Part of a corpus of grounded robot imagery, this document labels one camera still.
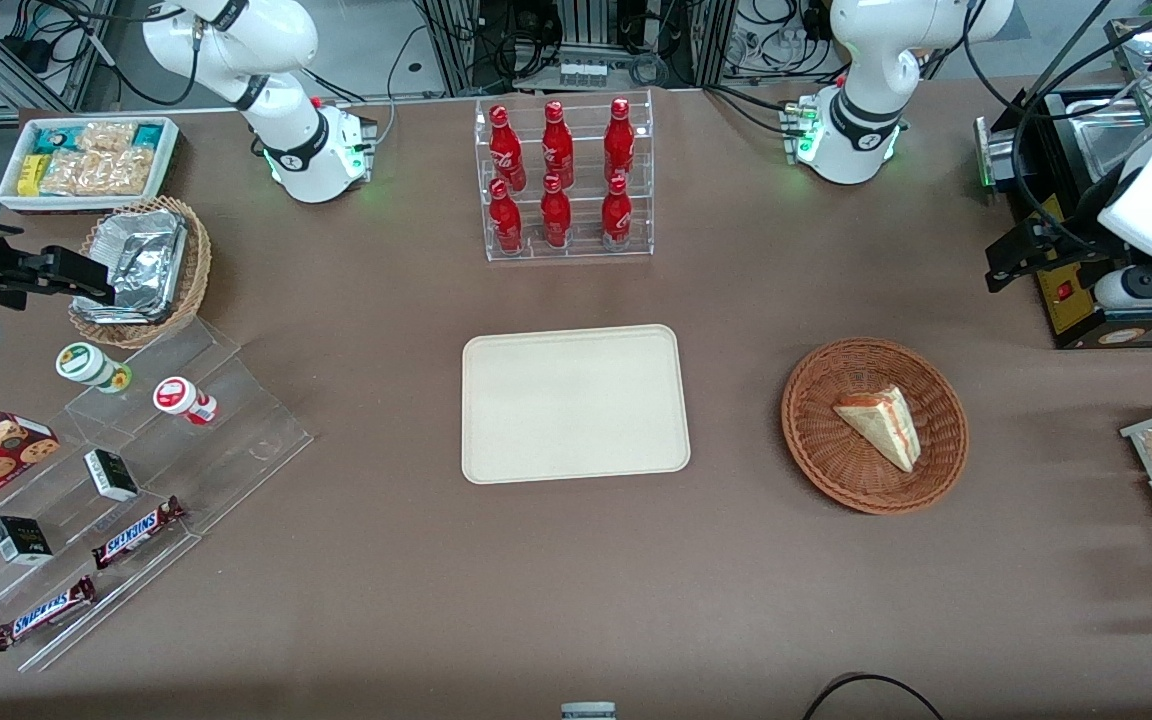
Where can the white power strip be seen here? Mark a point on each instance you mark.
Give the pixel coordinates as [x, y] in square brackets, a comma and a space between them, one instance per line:
[584, 74]

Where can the clear acrylic bottle rack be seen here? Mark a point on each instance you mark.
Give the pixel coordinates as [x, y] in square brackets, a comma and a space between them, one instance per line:
[584, 253]

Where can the green lid yogurt cup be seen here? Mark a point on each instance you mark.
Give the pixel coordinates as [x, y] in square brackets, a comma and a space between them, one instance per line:
[81, 362]

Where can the oval tan wicker basket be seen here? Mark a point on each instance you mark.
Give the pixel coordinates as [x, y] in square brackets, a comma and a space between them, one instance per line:
[199, 270]

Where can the black food warmer cabinet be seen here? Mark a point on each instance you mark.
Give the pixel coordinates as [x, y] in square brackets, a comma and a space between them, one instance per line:
[1076, 320]

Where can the small black carton box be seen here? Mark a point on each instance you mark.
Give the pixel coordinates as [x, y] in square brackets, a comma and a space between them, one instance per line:
[111, 475]
[21, 540]

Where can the round brown wicker basket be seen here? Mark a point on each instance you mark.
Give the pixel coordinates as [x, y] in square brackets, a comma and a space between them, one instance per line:
[821, 455]

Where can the aluminium foil tray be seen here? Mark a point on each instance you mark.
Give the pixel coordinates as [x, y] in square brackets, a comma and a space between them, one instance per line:
[141, 265]

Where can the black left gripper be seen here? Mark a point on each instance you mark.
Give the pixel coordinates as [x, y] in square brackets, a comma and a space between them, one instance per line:
[1074, 249]

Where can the teal snack packet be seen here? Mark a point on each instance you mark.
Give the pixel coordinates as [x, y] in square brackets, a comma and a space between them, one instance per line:
[58, 140]
[148, 135]

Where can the beige plastic tray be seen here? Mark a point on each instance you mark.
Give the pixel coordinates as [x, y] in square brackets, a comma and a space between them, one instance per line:
[576, 405]

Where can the clear acrylic stepped shelf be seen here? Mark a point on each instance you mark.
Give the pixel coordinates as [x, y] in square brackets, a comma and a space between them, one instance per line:
[236, 440]

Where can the aluminium frame rack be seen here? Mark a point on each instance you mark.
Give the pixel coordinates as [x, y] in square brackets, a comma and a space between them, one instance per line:
[456, 60]

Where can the red lid yogurt cup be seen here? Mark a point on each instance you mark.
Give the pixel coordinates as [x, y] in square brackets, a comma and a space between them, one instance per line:
[176, 395]

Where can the red cola bottle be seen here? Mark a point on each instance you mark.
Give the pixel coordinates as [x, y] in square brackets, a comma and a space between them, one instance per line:
[619, 145]
[616, 215]
[556, 215]
[557, 148]
[506, 220]
[506, 150]

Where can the triangle sandwich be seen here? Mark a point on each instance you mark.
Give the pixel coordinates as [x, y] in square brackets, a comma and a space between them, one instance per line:
[881, 425]

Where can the Snickers chocolate bar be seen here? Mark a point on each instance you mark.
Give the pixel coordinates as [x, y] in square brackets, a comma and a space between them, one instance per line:
[136, 533]
[41, 613]

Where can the white rectangular plastic bin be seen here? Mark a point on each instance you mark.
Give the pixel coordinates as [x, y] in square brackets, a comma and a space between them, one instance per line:
[86, 204]

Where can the clear rice cracker bag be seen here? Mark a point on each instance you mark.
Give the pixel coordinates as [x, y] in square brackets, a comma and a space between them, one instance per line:
[96, 172]
[106, 137]

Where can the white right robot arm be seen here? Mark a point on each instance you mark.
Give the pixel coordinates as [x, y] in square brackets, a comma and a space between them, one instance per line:
[308, 150]

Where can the yellow snack packet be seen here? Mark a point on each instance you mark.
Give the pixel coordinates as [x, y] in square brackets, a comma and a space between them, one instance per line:
[31, 175]

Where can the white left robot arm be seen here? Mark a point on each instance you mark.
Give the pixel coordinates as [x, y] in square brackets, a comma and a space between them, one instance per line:
[861, 135]

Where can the grey box device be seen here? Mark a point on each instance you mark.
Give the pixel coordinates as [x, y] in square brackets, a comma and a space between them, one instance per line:
[588, 712]

